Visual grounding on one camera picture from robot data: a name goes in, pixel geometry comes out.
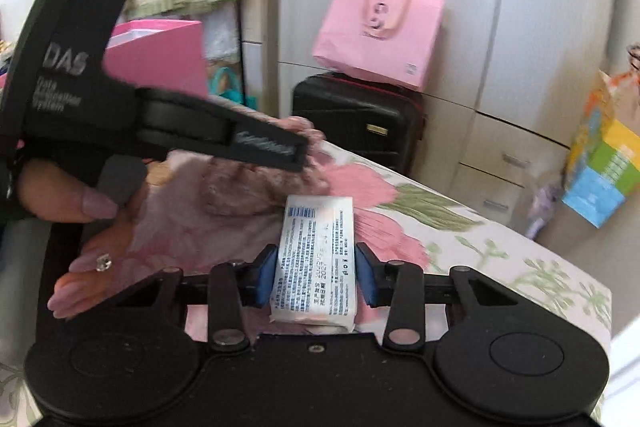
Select teal handled bag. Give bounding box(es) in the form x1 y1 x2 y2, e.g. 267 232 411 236
207 64 246 105

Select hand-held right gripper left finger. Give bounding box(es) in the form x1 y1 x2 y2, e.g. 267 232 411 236
106 245 277 353

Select pink paper bag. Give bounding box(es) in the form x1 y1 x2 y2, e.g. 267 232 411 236
312 0 446 92

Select white tissue pack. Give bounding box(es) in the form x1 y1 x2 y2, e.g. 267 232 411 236
269 194 361 334

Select colourful paper bag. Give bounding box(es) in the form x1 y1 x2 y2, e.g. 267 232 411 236
561 69 640 229

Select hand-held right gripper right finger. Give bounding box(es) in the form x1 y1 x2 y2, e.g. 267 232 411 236
353 242 522 353

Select floral bed sheet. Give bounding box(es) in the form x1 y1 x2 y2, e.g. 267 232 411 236
0 142 613 427

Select white fluffy pants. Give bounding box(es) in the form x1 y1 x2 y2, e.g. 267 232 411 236
202 4 243 62

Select black suitcase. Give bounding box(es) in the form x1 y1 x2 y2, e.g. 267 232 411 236
291 73 427 178

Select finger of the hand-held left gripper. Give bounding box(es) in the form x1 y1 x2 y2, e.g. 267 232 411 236
169 109 311 172

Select pink storage box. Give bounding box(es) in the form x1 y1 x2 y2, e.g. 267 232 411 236
102 19 208 100

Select pink fluffy cloth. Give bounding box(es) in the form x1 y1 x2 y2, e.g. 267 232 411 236
197 114 331 215

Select person's left hand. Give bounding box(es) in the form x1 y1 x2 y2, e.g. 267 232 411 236
19 157 169 319

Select white wardrobe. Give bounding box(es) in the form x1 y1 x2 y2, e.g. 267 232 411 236
245 0 621 228

